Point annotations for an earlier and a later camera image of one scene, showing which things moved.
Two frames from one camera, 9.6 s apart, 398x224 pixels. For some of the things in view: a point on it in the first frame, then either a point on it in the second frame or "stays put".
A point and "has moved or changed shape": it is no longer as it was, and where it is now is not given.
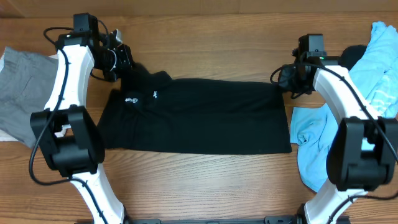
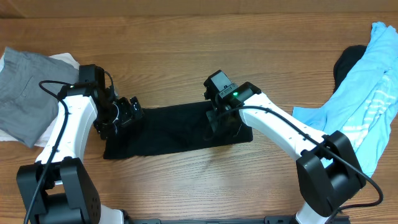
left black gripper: (126, 63) → (128, 116)
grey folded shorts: (26, 79) stays put
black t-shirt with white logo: (149, 112) has moved or changed shape
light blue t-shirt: (376, 71) stays put
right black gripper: (286, 78) → (212, 118)
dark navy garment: (351, 55) stays put
